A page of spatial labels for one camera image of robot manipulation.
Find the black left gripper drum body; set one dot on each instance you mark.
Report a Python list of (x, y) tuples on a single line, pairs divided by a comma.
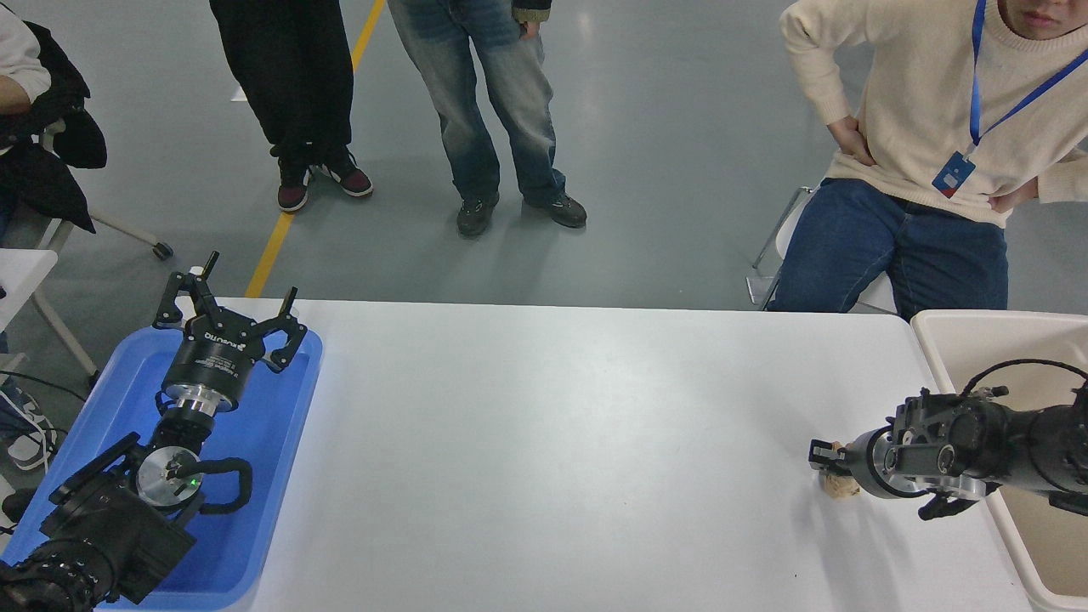
[(208, 357)]

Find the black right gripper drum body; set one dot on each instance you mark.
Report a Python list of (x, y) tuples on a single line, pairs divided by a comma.
[(852, 466)]

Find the tan paper ball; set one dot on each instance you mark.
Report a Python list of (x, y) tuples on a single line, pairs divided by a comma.
[(840, 487)]

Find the person's right hand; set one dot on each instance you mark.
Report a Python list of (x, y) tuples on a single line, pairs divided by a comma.
[(852, 140)]

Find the person's left hand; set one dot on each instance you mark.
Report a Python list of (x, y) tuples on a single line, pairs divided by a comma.
[(1014, 197), (531, 30)]

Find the grey chair with castor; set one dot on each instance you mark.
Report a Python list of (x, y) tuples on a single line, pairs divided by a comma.
[(161, 251)]

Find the blue plastic tray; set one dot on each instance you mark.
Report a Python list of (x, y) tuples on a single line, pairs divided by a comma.
[(255, 476)]

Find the black jacket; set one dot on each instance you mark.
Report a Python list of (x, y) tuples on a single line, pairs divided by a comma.
[(59, 178)]

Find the person's foot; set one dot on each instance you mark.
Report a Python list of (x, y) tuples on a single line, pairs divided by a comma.
[(32, 446)]

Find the large pale bin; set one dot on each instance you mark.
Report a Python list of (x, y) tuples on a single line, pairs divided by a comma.
[(1045, 544)]

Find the person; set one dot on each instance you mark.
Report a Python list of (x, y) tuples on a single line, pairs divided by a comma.
[(293, 85), (909, 93), (484, 102), (21, 59)]

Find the white chair with metal frame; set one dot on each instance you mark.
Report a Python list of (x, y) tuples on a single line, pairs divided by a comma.
[(789, 229)]

